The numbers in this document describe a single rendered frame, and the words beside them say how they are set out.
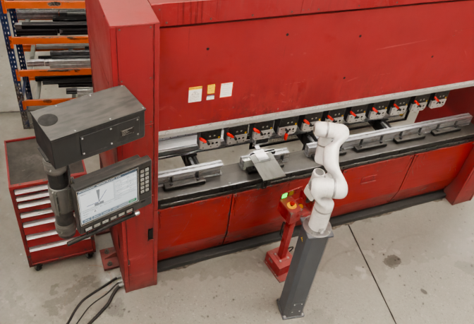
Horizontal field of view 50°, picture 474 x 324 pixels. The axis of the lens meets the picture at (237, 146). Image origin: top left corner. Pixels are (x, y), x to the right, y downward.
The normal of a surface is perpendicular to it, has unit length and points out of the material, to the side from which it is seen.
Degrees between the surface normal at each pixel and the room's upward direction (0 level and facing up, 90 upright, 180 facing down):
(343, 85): 90
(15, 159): 0
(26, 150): 0
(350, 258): 0
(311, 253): 90
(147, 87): 90
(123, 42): 90
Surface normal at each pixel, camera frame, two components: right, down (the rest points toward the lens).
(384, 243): 0.11, -0.75
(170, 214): 0.37, 0.64
